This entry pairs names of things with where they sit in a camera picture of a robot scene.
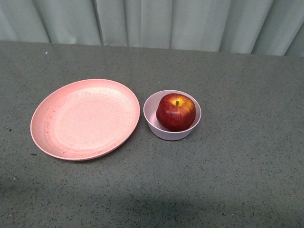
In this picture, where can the red apple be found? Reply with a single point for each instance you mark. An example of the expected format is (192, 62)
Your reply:
(176, 112)

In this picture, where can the light pink bowl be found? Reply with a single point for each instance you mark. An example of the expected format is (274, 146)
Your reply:
(149, 111)

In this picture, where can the pink plate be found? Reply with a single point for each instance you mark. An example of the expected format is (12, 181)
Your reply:
(85, 119)

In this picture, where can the white curtain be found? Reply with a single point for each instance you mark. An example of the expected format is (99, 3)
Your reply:
(269, 27)

